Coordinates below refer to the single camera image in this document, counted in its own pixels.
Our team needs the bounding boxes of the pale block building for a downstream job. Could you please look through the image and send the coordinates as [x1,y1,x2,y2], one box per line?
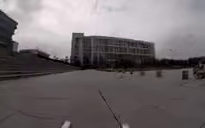
[70,32,156,69]

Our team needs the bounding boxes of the grey concrete slab pavement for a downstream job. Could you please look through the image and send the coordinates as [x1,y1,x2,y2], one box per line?
[0,68,205,128]

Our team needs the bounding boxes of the wide grey stone steps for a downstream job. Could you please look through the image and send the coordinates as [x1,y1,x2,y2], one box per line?
[0,49,82,83]

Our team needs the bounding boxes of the long low dark building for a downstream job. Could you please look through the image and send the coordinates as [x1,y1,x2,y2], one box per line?
[155,55,205,68]

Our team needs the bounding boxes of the vehicle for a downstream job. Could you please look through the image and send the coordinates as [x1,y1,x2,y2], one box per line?
[192,63,205,80]

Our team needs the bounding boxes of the dark slanted building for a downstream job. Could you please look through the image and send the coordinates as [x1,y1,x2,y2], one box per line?
[0,2,20,55]

